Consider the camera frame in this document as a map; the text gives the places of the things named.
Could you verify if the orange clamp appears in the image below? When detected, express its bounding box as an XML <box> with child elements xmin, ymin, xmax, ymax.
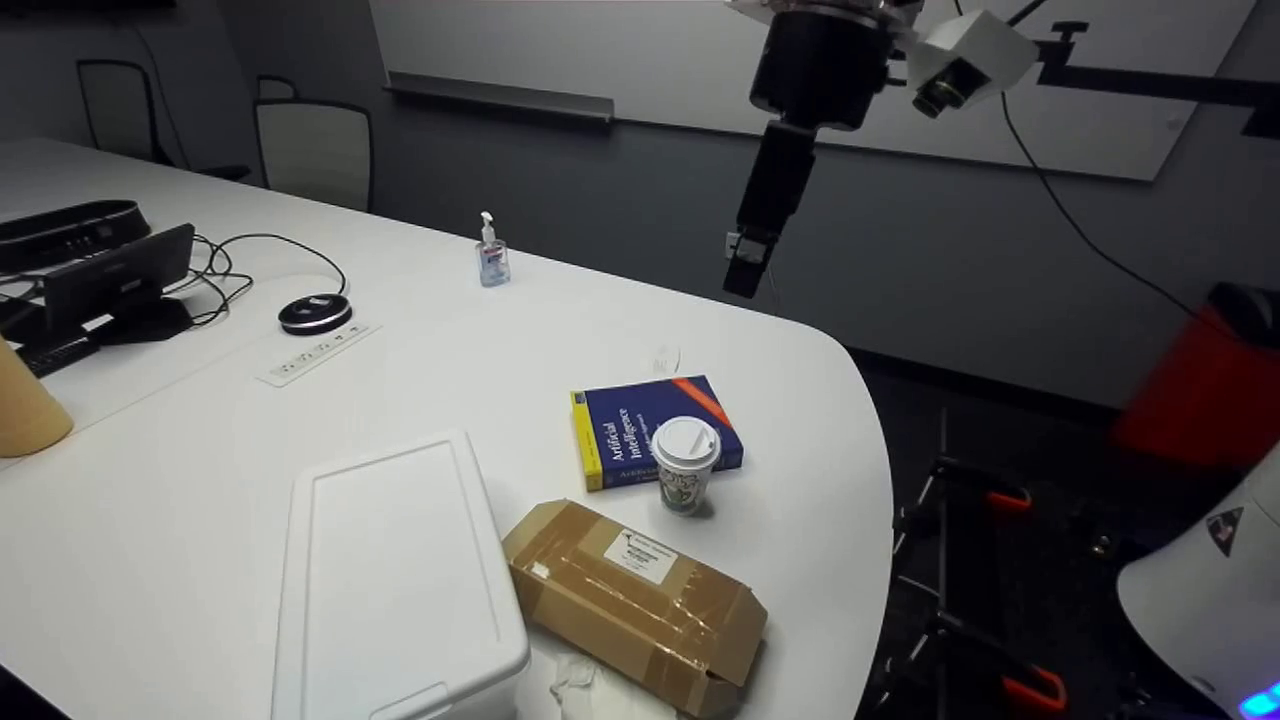
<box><xmin>998</xmin><ymin>664</ymin><xmax>1073</xmax><ymax>720</ymax></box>
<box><xmin>980</xmin><ymin>483</ymin><xmax>1040</xmax><ymax>518</ymax></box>

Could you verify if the dark office chair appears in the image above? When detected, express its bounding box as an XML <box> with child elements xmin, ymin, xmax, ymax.
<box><xmin>71</xmin><ymin>54</ymin><xmax>167</xmax><ymax>167</ymax></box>

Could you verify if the white tissue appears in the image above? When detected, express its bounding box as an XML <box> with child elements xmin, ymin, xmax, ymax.
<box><xmin>513</xmin><ymin>625</ymin><xmax>675</xmax><ymax>720</ymax></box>

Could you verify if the black table cable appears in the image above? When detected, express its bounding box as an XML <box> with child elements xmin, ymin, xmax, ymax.
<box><xmin>185</xmin><ymin>228</ymin><xmax>356</xmax><ymax>329</ymax></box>

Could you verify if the tan paper bag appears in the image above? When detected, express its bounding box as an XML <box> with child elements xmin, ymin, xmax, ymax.
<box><xmin>0</xmin><ymin>337</ymin><xmax>81</xmax><ymax>464</ymax></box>

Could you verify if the red bin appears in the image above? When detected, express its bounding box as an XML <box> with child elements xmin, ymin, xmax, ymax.
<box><xmin>1110</xmin><ymin>280</ymin><xmax>1280</xmax><ymax>471</ymax></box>

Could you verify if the black conference device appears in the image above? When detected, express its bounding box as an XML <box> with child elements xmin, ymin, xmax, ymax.
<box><xmin>0</xmin><ymin>195</ymin><xmax>158</xmax><ymax>280</ymax></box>

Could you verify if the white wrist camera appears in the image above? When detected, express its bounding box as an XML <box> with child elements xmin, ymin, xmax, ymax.
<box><xmin>904</xmin><ymin>9</ymin><xmax>1045</xmax><ymax>118</ymax></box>

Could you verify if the black hanging cable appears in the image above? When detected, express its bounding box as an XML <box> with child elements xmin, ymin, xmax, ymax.
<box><xmin>998</xmin><ymin>86</ymin><xmax>1210</xmax><ymax>325</ymax></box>

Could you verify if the blue and yellow book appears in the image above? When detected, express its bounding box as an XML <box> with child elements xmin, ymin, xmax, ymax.
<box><xmin>570</xmin><ymin>370</ymin><xmax>750</xmax><ymax>496</ymax></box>

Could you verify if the small cardboard box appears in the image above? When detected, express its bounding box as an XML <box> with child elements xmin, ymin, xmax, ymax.
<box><xmin>501</xmin><ymin>496</ymin><xmax>774</xmax><ymax>720</ymax></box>

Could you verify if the paper cup with lid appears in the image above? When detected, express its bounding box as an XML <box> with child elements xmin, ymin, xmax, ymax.
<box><xmin>645</xmin><ymin>410</ymin><xmax>728</xmax><ymax>524</ymax></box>

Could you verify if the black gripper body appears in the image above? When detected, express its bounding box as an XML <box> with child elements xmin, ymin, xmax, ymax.
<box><xmin>745</xmin><ymin>0</ymin><xmax>901</xmax><ymax>137</ymax></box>

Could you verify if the hand sanitizer bottle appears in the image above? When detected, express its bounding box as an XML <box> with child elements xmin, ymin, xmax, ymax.
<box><xmin>471</xmin><ymin>207</ymin><xmax>518</xmax><ymax>293</ymax></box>

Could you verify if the light office chair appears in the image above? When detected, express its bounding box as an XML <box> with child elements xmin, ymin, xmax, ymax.
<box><xmin>254</xmin><ymin>72</ymin><xmax>379</xmax><ymax>211</ymax></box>

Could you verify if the whiteboard marker tray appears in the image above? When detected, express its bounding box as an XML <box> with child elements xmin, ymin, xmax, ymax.
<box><xmin>385</xmin><ymin>66</ymin><xmax>619</xmax><ymax>127</ymax></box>

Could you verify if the white label strip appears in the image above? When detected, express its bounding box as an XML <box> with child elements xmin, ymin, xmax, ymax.
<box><xmin>254</xmin><ymin>321</ymin><xmax>385</xmax><ymax>392</ymax></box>

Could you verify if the black metal stand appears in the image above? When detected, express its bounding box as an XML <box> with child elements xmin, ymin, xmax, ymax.
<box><xmin>859</xmin><ymin>405</ymin><xmax>1118</xmax><ymax>720</ymax></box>

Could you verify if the black tablet display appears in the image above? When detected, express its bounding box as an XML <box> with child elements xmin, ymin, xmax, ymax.
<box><xmin>0</xmin><ymin>221</ymin><xmax>200</xmax><ymax>381</ymax></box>

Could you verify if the black computer mouse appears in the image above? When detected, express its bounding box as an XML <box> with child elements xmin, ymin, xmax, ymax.
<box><xmin>276</xmin><ymin>289</ymin><xmax>360</xmax><ymax>339</ymax></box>

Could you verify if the whiteboard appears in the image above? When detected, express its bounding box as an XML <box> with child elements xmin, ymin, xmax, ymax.
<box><xmin>367</xmin><ymin>0</ymin><xmax>1259</xmax><ymax>187</ymax></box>

